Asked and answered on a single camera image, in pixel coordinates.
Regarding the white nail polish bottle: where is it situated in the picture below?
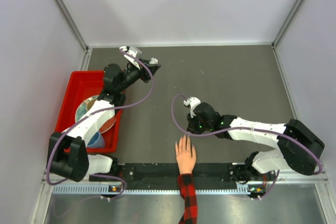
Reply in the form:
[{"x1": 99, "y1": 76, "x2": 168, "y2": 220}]
[{"x1": 149, "y1": 58, "x2": 159, "y2": 65}]

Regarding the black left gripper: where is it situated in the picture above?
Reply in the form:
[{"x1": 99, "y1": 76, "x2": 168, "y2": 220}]
[{"x1": 118, "y1": 58, "x2": 160, "y2": 92}]

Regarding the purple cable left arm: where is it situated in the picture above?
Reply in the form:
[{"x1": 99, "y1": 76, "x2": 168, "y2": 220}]
[{"x1": 46, "y1": 51, "x2": 155, "y2": 201}]

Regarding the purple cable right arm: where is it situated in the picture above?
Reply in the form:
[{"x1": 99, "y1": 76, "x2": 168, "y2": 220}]
[{"x1": 171, "y1": 93, "x2": 323, "y2": 175}]

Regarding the aluminium corner post left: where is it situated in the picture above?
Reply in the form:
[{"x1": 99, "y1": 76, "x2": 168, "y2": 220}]
[{"x1": 54, "y1": 0, "x2": 91, "y2": 71}]

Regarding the red plaid sleeve forearm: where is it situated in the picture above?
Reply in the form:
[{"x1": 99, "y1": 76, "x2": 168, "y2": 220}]
[{"x1": 177, "y1": 174, "x2": 198, "y2": 224}]

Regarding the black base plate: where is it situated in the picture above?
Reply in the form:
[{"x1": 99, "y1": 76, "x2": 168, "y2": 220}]
[{"x1": 89, "y1": 163, "x2": 247, "y2": 189}]

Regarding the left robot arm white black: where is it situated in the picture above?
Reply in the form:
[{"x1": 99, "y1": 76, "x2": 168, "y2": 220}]
[{"x1": 46, "y1": 57, "x2": 161, "y2": 182}]

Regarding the aluminium rail with slots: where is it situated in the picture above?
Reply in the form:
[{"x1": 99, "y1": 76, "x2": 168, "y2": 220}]
[{"x1": 50, "y1": 163, "x2": 328, "y2": 196}]

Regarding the red brown plate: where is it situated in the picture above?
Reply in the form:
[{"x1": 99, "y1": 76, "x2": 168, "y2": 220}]
[{"x1": 99, "y1": 116, "x2": 117, "y2": 134}]

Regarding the tan ceramic bowl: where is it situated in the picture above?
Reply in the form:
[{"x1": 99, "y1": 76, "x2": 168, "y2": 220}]
[{"x1": 87, "y1": 99, "x2": 97, "y2": 111}]

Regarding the aluminium corner post right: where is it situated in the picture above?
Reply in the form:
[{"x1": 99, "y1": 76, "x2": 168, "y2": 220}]
[{"x1": 271, "y1": 0, "x2": 322, "y2": 49}]

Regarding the mannequin hand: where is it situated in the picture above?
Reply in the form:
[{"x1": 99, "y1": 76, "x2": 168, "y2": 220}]
[{"x1": 175, "y1": 135, "x2": 196, "y2": 175}]

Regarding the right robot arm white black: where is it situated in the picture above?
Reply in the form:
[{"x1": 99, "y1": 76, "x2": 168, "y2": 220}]
[{"x1": 184, "y1": 97, "x2": 325, "y2": 182}]

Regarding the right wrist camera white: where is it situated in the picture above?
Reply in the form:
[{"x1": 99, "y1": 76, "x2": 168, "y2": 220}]
[{"x1": 183, "y1": 97, "x2": 201, "y2": 118}]

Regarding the red plastic bin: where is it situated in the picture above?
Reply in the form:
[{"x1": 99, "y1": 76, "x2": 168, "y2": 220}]
[{"x1": 55, "y1": 70, "x2": 122, "y2": 154}]

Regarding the aluminium corner post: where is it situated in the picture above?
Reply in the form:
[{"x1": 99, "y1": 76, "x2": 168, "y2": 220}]
[
  {"x1": 54, "y1": 0, "x2": 91, "y2": 71},
  {"x1": 271, "y1": 0, "x2": 322, "y2": 49}
]

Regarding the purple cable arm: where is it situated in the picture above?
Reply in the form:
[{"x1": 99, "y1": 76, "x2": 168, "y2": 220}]
[
  {"x1": 46, "y1": 51, "x2": 155, "y2": 201},
  {"x1": 171, "y1": 93, "x2": 323, "y2": 175}
]

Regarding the blue plastic cup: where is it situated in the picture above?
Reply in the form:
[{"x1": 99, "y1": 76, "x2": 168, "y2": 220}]
[{"x1": 87, "y1": 131, "x2": 106, "y2": 148}]

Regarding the blue patterned plate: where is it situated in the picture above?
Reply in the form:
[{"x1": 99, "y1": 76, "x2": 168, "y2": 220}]
[{"x1": 75, "y1": 95, "x2": 98, "y2": 122}]

